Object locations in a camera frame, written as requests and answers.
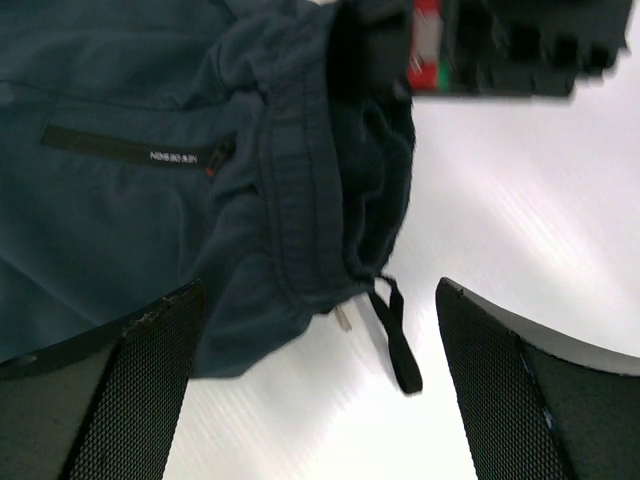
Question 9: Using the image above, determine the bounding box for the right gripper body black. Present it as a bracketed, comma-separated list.
[408, 0, 633, 98]

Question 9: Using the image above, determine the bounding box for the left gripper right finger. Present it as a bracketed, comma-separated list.
[435, 278, 639, 480]

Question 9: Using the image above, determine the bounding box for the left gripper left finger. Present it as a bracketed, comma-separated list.
[1, 281, 205, 480]

